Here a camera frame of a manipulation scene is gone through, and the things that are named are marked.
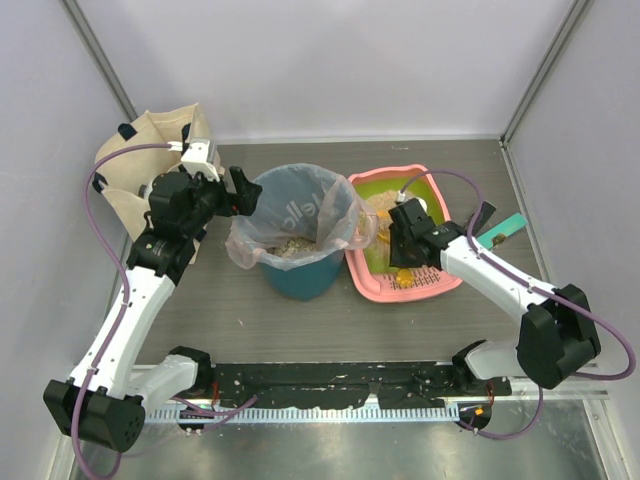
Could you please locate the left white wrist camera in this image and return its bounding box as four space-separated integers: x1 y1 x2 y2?
181 138 220 182

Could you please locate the pink litter box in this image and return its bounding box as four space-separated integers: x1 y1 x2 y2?
346 164 462 303

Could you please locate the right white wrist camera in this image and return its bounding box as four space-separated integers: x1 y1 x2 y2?
396 191 430 213

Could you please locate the orange litter scoop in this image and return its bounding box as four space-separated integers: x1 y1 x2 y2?
372 223 414 288

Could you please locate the teal handled scraper tool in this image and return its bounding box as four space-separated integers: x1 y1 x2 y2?
472 201 528 250

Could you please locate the white slotted cable duct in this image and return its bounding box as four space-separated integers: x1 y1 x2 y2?
146 403 459 425

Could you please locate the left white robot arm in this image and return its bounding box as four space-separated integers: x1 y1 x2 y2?
43 166 262 453

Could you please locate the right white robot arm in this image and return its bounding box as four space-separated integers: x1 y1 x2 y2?
389 199 601 389

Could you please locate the aluminium frame rail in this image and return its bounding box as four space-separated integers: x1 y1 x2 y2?
61 357 612 407

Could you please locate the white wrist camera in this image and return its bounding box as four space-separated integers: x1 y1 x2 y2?
181 138 220 182
396 191 430 213

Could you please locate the teal trash bin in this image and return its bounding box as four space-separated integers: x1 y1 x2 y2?
234 163 361 302

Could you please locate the beige canvas tote bag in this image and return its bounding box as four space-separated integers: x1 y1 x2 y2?
91 104 213 241

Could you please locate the beige cat litter pile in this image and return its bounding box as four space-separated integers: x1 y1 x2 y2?
365 190 414 244

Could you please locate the translucent plastic bin liner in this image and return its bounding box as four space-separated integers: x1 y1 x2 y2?
224 162 379 271

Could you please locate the black metal base plate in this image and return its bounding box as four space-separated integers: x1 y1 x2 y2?
179 362 512 410

